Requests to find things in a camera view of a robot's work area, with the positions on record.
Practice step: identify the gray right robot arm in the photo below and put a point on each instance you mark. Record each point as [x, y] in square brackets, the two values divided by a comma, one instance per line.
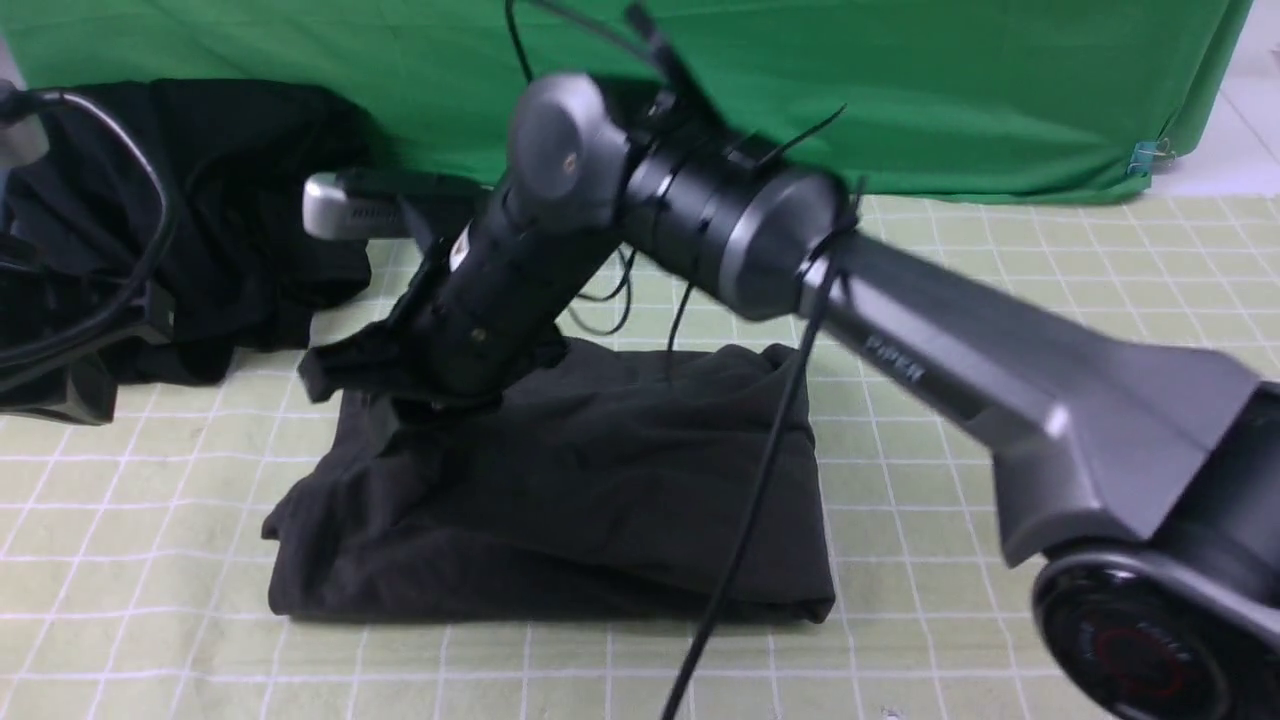
[1145, 475]

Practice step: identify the gray long-sleeve shirt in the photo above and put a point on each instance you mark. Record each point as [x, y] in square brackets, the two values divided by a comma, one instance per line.
[611, 486]

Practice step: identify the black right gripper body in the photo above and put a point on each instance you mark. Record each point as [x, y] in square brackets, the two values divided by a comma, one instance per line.
[453, 353]

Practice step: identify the teal binder clip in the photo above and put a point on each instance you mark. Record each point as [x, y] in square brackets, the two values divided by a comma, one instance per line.
[1150, 158]

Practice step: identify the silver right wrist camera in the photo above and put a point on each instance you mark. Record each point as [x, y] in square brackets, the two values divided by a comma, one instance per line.
[364, 203]

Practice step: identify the green checkered table mat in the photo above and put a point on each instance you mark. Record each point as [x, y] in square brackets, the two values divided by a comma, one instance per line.
[134, 577]

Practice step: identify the black clothes pile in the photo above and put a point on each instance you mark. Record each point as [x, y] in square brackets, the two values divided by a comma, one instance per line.
[240, 271]

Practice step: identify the green backdrop cloth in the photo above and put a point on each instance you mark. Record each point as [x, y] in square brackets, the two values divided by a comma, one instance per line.
[1003, 100]

